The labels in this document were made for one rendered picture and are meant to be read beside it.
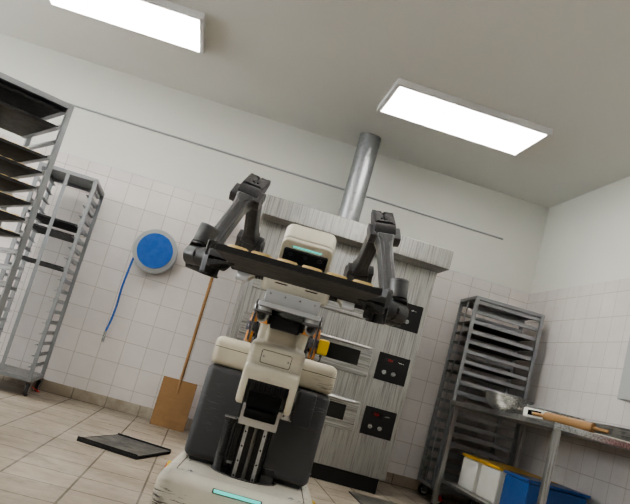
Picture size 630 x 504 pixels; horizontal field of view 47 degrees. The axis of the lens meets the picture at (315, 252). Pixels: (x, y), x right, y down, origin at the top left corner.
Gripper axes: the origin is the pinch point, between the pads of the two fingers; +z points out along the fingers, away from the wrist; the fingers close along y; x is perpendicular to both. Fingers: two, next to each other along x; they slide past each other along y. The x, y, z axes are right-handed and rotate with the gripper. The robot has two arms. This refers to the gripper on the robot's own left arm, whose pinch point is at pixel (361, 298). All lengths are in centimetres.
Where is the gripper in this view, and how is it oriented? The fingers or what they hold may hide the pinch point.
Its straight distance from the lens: 206.4
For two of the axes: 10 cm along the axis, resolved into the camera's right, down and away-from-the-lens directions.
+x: -7.1, -1.0, 6.9
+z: -6.5, -2.7, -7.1
